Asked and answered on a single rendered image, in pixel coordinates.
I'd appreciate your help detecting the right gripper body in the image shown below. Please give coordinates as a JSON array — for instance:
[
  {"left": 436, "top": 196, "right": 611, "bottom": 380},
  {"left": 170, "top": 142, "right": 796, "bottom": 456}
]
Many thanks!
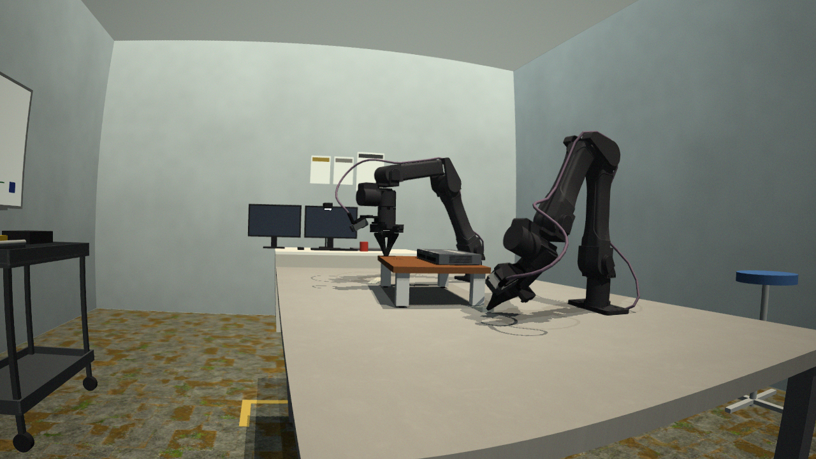
[{"left": 355, "top": 207, "right": 404, "bottom": 233}]

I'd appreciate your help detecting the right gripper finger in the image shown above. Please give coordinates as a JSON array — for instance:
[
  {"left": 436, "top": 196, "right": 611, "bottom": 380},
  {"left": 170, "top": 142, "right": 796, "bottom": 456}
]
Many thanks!
[
  {"left": 374, "top": 233, "right": 391, "bottom": 255},
  {"left": 378, "top": 233, "right": 399, "bottom": 256}
]

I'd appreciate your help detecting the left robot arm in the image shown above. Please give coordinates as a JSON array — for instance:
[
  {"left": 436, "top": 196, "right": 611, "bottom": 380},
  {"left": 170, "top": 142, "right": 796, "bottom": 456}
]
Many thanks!
[{"left": 503, "top": 132, "right": 629, "bottom": 316}]

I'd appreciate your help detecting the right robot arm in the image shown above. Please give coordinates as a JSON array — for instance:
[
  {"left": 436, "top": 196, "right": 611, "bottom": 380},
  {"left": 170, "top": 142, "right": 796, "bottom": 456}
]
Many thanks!
[{"left": 356, "top": 157, "right": 485, "bottom": 261}]

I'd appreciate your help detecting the grey network switch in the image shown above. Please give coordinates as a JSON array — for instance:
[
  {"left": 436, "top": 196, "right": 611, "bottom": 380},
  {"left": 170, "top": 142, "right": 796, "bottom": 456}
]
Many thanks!
[{"left": 417, "top": 249, "right": 482, "bottom": 265}]

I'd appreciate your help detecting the brown rectangular board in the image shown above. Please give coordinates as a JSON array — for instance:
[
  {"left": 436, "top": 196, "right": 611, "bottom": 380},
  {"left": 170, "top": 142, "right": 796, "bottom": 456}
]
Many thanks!
[{"left": 377, "top": 256, "right": 491, "bottom": 308}]

